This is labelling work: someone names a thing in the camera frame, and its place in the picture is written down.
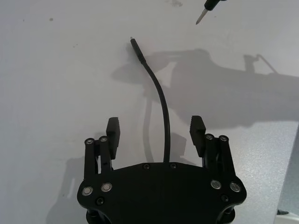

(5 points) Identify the black tool with silver tip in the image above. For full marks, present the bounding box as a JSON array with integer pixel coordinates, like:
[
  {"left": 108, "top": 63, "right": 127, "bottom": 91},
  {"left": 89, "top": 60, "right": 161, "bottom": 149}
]
[{"left": 195, "top": 0, "right": 228, "bottom": 25}]

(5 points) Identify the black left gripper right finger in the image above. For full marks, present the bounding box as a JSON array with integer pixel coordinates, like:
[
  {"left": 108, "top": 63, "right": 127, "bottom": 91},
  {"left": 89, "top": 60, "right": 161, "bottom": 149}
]
[{"left": 188, "top": 115, "right": 237, "bottom": 180}]

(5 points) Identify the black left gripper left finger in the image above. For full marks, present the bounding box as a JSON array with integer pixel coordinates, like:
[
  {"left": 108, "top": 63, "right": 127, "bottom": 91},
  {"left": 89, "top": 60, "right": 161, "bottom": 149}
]
[{"left": 84, "top": 117, "right": 121, "bottom": 182}]

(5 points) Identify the thin black cable with plug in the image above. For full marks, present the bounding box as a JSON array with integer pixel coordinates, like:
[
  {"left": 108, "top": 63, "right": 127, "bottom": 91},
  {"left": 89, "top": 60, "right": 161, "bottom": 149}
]
[{"left": 129, "top": 37, "right": 171, "bottom": 164}]

